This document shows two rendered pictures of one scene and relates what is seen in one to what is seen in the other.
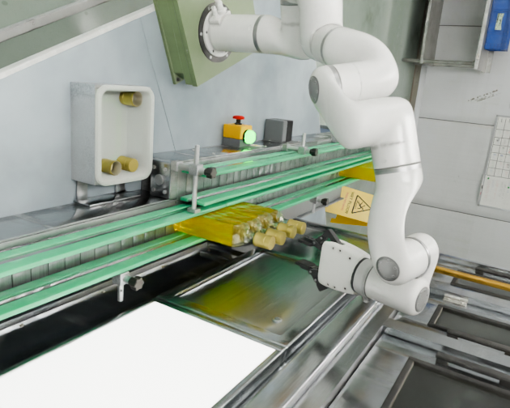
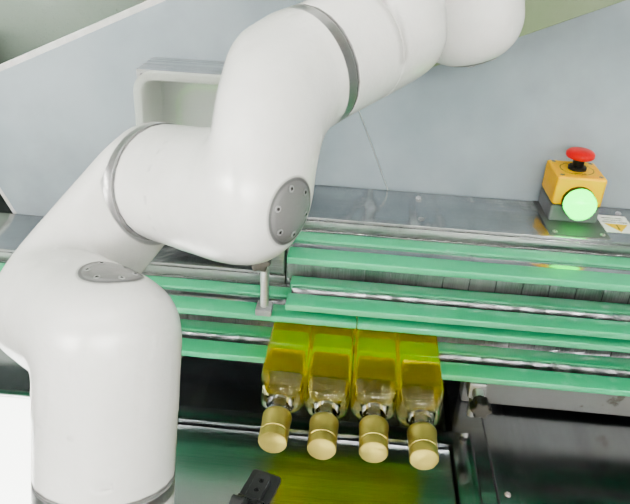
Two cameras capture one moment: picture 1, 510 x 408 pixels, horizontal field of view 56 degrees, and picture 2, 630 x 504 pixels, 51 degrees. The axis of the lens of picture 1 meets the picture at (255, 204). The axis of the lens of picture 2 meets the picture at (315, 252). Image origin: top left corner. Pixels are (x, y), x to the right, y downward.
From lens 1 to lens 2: 105 cm
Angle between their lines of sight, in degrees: 60
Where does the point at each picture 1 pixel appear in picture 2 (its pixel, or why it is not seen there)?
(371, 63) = (194, 148)
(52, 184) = not seen: hidden behind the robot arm
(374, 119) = not seen: outside the picture
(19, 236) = (2, 250)
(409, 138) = (41, 423)
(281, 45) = not seen: hidden behind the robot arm
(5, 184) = (65, 180)
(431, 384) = not seen: outside the picture
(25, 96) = (83, 74)
